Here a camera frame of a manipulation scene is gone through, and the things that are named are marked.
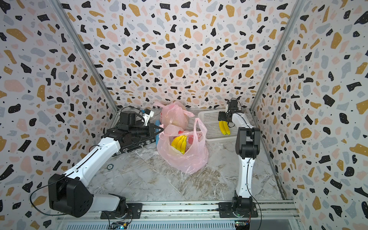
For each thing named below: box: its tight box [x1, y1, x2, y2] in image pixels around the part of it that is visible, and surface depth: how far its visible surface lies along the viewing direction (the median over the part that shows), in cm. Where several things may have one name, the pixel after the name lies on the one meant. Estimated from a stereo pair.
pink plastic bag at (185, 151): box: [156, 117, 209, 175], surface depth 89 cm
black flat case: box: [101, 128, 156, 157], surface depth 63 cm
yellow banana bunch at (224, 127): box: [218, 120, 231, 136], surface depth 108 cm
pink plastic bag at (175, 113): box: [153, 100, 196, 131], surface depth 102 cm
